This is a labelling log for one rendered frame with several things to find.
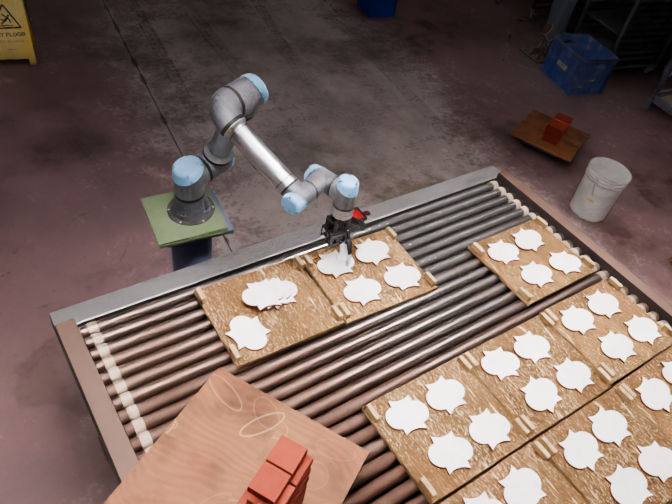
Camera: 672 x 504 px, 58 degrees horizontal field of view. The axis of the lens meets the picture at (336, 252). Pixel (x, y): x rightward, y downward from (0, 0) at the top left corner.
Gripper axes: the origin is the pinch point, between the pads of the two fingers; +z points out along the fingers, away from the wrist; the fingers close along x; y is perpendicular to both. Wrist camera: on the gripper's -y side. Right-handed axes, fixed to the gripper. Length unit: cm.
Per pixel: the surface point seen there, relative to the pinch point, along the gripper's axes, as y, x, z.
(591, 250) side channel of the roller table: -106, 36, 6
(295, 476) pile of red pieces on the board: 64, 79, -29
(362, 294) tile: -0.8, 17.4, 5.5
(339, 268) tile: 0.3, 2.9, 5.5
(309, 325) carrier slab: 23.4, 21.1, 6.4
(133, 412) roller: 86, 27, 8
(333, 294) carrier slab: 8.5, 12.4, 6.5
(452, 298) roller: -33.7, 31.2, 8.5
